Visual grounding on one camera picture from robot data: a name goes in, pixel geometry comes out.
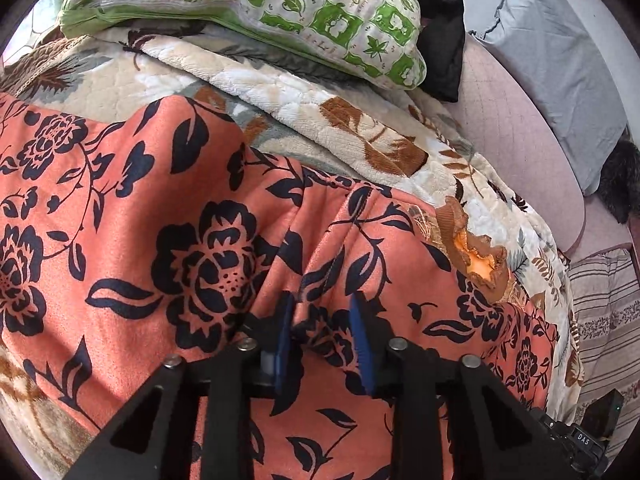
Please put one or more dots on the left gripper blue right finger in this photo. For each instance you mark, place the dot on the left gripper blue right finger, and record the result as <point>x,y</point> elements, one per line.
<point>443,408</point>

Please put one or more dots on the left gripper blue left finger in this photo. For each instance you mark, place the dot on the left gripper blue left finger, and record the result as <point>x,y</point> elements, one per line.
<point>151,436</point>

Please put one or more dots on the orange black floral garment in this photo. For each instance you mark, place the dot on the orange black floral garment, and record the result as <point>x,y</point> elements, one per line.
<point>167,233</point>

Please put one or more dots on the striped floral cushion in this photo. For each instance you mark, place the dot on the striped floral cushion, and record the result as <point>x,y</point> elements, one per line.
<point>605,290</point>

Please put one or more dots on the pink quilted backrest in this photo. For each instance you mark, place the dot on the pink quilted backrest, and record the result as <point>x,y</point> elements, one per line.
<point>602,232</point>

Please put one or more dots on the dark furry cloth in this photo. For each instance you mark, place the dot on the dark furry cloth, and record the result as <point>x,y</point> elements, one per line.
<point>619,181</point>

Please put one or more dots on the cream leaf pattern blanket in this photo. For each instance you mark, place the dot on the cream leaf pattern blanket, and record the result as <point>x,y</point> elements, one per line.
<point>401,140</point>

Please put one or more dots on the pink quilted bolster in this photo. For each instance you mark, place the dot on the pink quilted bolster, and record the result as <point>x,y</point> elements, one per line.
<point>504,125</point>

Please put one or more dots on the grey pillow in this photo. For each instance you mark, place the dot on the grey pillow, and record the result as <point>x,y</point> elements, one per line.
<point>547,50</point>

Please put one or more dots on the green white patterned pillow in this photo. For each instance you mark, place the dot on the green white patterned pillow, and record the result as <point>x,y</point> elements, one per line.
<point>376,40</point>

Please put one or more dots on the black cloth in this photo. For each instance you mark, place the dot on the black cloth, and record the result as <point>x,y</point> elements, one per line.
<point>441,42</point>

